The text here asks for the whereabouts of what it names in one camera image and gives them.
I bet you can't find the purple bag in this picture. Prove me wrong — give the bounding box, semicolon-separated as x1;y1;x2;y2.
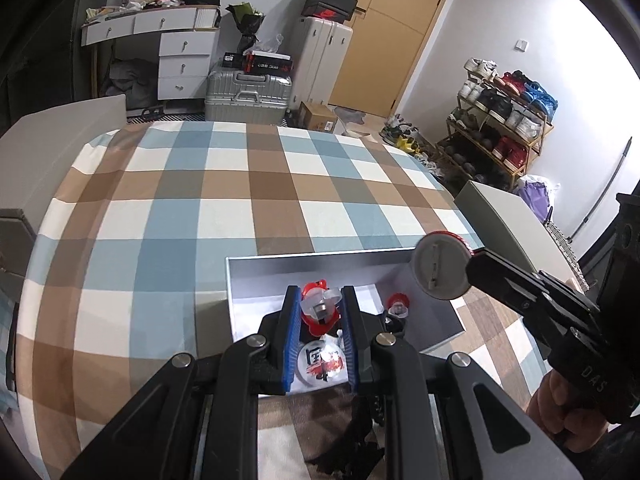
515;174;559;223

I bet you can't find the red China pin badge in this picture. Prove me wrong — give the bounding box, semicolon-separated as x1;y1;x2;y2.
410;231;473;300

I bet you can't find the white upright suitcase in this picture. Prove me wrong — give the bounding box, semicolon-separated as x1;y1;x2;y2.
288;16;352;110

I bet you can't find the black bat-shaped hair clip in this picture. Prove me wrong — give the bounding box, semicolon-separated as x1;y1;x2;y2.
307;394;385;480

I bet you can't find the grey bed footboard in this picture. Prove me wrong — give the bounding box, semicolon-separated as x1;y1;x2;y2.
454;181;586;292

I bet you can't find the person's right hand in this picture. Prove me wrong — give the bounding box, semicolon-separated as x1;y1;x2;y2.
526;370;608;453

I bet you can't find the plaid bed blanket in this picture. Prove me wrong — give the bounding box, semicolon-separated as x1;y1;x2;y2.
8;120;551;480

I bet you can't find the silver aluminium suitcase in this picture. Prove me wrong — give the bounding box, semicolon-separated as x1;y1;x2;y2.
204;64;292;126

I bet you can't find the white badge with red print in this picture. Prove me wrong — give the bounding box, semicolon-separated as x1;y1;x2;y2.
297;340;348;387

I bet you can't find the black hair claw clip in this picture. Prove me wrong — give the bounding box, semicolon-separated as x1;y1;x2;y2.
378;313;406;338

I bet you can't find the wooden door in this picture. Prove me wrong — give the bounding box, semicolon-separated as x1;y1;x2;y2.
330;0;442;117

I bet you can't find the black red box on suitcase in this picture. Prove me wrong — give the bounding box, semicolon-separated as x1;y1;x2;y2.
220;51;293;77

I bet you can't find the black flower bouquet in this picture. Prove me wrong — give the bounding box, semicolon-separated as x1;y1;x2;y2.
226;2;265;54

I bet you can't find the grey bedside cabinet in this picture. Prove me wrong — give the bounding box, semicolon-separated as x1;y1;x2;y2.
0;208;36;302

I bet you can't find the red and clear small clip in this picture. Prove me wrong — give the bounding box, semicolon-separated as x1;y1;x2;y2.
300;280;342;338

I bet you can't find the wooden shoe rack with shoes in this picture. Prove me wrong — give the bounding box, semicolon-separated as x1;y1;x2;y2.
437;58;559;192

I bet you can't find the silver grey cardboard box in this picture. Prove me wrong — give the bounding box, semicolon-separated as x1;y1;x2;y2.
226;248;464;353

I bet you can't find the brown cardboard box on floor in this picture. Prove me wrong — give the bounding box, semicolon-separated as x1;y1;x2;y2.
298;101;337;133

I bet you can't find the grey bed side board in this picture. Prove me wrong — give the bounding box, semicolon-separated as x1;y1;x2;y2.
1;96;126;224

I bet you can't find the white dressing desk with drawers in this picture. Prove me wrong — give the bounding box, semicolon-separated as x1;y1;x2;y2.
81;4;221;101

